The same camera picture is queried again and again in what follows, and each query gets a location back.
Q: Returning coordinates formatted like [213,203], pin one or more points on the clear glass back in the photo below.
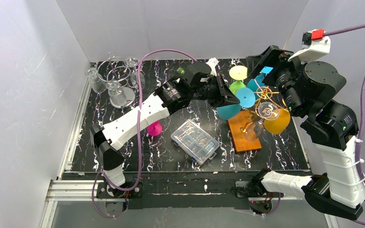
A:
[132,64]

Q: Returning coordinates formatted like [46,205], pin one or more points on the green white toy drill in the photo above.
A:
[180,71]

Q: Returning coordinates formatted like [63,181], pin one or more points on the green plastic wine glass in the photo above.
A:
[238,74]

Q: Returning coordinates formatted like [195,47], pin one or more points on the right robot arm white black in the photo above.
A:
[309,88]

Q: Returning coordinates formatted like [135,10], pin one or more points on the clear plastic screw box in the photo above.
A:
[196,143]

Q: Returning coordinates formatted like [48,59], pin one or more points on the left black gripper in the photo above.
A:
[216,90]

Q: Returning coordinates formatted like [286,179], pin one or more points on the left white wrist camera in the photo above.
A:
[212,63]

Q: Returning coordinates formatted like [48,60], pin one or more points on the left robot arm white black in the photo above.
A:
[197,82]

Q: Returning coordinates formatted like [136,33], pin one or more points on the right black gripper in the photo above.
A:
[267,67]

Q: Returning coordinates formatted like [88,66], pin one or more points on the magenta plastic wine glass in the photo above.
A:
[155,129]

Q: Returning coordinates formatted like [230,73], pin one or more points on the gold wire wine glass rack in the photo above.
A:
[237,123]

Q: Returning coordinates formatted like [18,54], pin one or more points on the orange plastic wine glass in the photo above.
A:
[278,125]

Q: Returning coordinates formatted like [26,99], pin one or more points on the teal plastic wine glass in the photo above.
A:
[258,80]

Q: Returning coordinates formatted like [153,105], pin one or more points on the clear glass left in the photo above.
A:
[95,80]

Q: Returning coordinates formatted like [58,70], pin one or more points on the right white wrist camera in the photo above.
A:
[315,45]

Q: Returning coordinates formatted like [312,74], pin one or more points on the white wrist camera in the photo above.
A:
[315,45]
[212,63]

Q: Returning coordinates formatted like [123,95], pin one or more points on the silver wire wine glass rack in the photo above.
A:
[115,72]

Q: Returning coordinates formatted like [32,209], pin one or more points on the clear glass front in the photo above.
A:
[116,94]

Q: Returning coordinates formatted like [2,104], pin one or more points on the blue plastic wine glass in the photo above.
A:
[244,98]

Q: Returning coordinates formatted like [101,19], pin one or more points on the clear wine glass on gold rack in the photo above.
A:
[263,111]

